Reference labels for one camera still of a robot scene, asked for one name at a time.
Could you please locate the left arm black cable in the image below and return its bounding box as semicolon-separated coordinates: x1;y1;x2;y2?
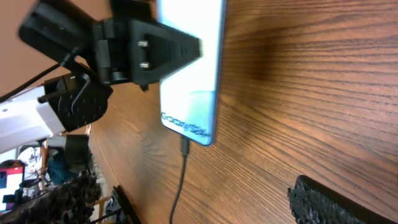
0;46;80;103

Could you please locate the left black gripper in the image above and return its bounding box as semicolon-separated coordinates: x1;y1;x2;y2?
93;0;201;86

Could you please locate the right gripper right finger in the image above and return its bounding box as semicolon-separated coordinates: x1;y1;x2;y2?
287;175;397;224

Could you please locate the Samsung Galaxy smartphone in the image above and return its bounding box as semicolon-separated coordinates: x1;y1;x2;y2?
157;0;227;146

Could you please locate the black USB charging cable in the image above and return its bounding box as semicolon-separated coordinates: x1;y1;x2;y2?
169;135;191;224

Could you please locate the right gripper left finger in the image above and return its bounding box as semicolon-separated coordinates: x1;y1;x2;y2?
1;170;101;224

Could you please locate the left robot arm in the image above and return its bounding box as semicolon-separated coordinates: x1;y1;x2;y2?
1;1;201;152

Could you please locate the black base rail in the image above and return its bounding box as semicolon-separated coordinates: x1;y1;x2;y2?
105;185;141;224

